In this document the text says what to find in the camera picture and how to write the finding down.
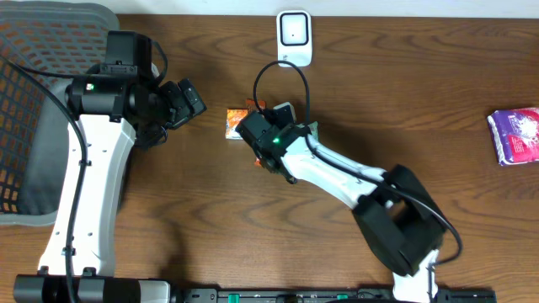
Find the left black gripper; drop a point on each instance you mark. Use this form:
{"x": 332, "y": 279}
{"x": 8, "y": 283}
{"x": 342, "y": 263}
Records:
{"x": 181, "y": 106}

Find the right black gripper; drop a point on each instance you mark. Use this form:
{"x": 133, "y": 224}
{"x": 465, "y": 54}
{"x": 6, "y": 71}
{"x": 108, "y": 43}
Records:
{"x": 251, "y": 127}

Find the small orange tissue pack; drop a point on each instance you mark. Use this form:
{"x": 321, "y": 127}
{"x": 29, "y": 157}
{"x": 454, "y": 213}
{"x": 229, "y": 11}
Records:
{"x": 234, "y": 117}

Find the teal snack pack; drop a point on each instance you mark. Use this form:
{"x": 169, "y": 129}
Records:
{"x": 313, "y": 127}

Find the pink purple pad pack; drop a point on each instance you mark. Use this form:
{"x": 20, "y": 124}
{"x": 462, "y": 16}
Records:
{"x": 515, "y": 135}

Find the orange Top chocolate bar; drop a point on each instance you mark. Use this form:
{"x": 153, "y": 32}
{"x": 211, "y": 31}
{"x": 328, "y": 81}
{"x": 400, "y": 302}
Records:
{"x": 253, "y": 106}

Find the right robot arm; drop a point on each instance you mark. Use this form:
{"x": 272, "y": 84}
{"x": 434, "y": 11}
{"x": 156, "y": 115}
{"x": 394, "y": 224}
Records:
{"x": 400, "y": 222}

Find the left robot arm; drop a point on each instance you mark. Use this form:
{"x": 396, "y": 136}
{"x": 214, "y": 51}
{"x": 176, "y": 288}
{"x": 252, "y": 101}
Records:
{"x": 110, "y": 108}

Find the white barcode scanner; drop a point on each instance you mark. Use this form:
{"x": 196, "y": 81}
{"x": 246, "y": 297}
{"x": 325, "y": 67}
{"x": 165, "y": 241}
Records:
{"x": 294, "y": 37}

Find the grey plastic mesh basket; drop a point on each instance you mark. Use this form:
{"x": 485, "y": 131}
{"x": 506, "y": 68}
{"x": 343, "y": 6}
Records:
{"x": 57, "y": 40}

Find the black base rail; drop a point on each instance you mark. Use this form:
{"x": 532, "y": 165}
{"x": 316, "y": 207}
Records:
{"x": 207, "y": 295}

